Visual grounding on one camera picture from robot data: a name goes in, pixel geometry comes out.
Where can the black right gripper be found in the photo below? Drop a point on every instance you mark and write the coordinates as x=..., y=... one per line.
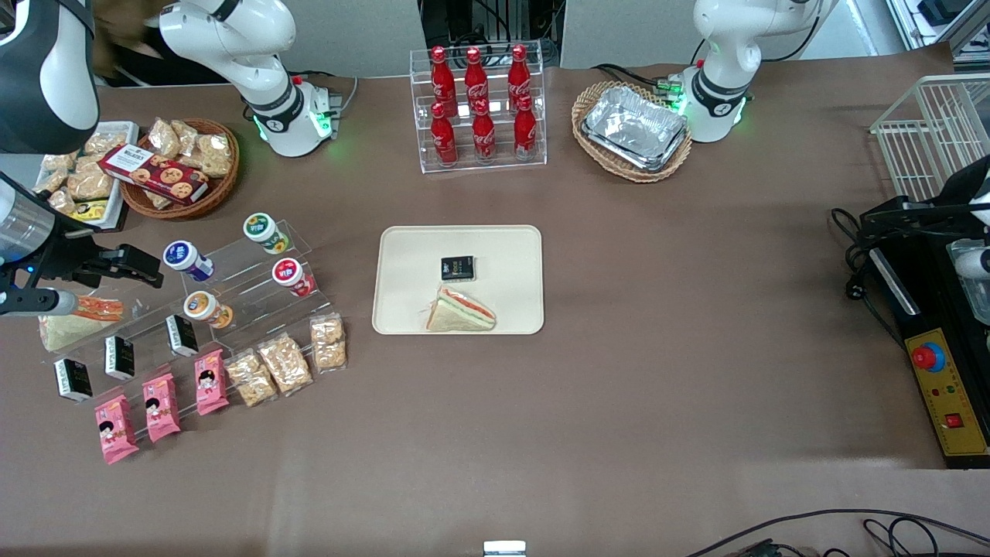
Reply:
x=71, y=261

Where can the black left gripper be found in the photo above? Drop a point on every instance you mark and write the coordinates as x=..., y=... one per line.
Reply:
x=950, y=214

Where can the green-lid gum bottle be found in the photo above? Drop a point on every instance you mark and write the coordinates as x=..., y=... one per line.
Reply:
x=263, y=230

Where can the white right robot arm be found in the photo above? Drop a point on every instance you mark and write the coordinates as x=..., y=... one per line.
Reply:
x=232, y=39

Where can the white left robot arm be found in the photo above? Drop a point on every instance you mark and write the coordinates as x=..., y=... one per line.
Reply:
x=727, y=46

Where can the blue-lid gum bottle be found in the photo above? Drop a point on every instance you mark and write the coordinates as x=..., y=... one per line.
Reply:
x=186, y=259

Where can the orange-lid gum bottle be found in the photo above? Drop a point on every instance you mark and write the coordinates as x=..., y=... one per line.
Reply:
x=203, y=307

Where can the white rectangular snack tray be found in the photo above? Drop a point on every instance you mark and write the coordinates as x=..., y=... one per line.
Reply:
x=128, y=128

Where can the red-lid gum bottle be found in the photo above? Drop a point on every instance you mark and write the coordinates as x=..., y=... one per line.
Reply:
x=290, y=275

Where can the aluminium foil tray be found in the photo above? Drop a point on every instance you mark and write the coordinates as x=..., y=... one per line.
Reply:
x=634, y=128

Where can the beige plastic tray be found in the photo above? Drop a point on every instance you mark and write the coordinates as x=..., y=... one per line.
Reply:
x=410, y=286

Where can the wide clear acrylic step stand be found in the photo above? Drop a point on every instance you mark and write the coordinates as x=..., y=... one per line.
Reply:
x=147, y=325

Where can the yellow snack packet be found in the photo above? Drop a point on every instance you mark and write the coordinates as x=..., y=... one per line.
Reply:
x=91, y=210

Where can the clear puffed snack bag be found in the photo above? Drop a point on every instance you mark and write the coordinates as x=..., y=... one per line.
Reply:
x=52, y=182
x=89, y=182
x=62, y=201
x=215, y=155
x=188, y=133
x=164, y=139
x=158, y=199
x=60, y=162
x=104, y=143

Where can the wrapped triangle sandwich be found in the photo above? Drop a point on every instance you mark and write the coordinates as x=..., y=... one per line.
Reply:
x=77, y=329
x=460, y=313

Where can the small black snack box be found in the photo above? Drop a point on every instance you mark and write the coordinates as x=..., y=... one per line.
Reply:
x=182, y=336
x=73, y=380
x=458, y=268
x=120, y=357

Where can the dark red cookie box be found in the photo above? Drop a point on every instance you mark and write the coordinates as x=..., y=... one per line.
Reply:
x=155, y=174

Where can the small clear acrylic step stand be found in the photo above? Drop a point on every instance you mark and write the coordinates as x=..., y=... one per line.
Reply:
x=236, y=278

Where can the dark brown wicker basket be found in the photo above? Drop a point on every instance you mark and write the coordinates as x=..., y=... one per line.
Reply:
x=220, y=189

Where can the clear plastic container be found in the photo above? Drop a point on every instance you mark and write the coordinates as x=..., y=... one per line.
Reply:
x=976, y=305

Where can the pink snack packet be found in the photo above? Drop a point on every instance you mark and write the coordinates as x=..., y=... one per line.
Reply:
x=162, y=408
x=211, y=382
x=116, y=429

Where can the clear-wrapped rice cracker pack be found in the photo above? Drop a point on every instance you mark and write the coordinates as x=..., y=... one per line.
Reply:
x=285, y=363
x=329, y=343
x=251, y=379

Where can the black yellow control box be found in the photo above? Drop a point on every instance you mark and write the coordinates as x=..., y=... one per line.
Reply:
x=947, y=402

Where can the person in brown clothing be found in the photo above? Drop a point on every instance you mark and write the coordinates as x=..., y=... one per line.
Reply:
x=124, y=39

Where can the light tan wicker basket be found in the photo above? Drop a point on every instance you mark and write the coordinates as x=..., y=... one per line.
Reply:
x=630, y=174

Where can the brown table cloth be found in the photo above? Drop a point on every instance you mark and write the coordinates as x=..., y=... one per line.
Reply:
x=657, y=348

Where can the red cola bottle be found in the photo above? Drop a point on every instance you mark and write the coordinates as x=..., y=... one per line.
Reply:
x=476, y=77
x=525, y=133
x=484, y=138
x=519, y=76
x=442, y=81
x=444, y=139

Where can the clear acrylic bottle rack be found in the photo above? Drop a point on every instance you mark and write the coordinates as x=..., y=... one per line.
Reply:
x=503, y=166

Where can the black equipment rack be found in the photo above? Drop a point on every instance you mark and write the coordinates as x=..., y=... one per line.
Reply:
x=495, y=19

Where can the small white device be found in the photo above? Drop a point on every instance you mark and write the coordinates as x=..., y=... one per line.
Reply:
x=504, y=549

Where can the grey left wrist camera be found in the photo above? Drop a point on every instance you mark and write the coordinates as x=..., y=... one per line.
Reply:
x=973, y=263

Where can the metal shelf frame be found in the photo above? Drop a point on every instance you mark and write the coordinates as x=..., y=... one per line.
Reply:
x=936, y=15

